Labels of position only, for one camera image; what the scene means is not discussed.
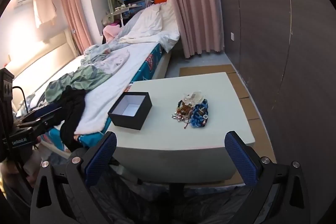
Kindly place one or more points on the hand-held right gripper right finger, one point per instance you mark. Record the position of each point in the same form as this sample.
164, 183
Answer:
240, 159

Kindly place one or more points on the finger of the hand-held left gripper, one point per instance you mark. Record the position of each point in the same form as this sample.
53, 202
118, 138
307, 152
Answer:
42, 113
34, 126

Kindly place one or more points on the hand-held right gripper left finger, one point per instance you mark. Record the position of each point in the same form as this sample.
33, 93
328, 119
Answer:
101, 159

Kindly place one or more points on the black gift box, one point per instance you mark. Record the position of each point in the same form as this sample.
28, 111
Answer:
126, 121

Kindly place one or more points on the pile of mixed jewelry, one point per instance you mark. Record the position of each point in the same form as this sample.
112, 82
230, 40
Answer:
185, 108

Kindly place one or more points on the black garment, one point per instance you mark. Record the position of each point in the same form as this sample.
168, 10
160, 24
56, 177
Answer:
73, 108

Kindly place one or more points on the green patterned garment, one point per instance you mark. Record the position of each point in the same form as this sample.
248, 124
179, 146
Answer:
78, 79

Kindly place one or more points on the beige padded headboard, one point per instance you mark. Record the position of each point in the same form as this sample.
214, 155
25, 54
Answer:
39, 56

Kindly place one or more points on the person's grey patterned pants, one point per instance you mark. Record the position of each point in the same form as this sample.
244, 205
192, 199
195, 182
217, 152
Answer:
147, 203

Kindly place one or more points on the flattened cardboard sheets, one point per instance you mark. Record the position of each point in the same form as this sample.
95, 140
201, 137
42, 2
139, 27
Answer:
246, 92

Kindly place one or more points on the white printed pajama top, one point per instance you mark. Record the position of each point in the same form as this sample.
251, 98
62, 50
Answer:
115, 61

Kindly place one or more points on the beige cloth cover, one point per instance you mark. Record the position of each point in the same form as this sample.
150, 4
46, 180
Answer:
43, 6

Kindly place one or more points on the pink plush cloth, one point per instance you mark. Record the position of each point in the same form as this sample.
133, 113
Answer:
110, 31

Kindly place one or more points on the narrow pink curtain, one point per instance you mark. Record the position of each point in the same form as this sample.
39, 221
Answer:
73, 8

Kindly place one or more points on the bed with teal patterned sheet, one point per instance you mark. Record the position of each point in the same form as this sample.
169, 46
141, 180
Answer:
153, 58

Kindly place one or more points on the white bedside stand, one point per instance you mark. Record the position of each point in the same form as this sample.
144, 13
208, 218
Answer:
123, 10

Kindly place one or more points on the dark brown wardrobe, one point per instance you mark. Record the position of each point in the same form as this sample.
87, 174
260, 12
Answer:
275, 29

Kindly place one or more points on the white duvet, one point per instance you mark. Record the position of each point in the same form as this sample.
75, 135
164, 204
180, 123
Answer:
147, 22

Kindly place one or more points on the wide pink curtain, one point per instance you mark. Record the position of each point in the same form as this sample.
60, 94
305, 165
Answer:
189, 3

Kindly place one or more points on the white wall socket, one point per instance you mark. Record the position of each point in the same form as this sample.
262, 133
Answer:
232, 36

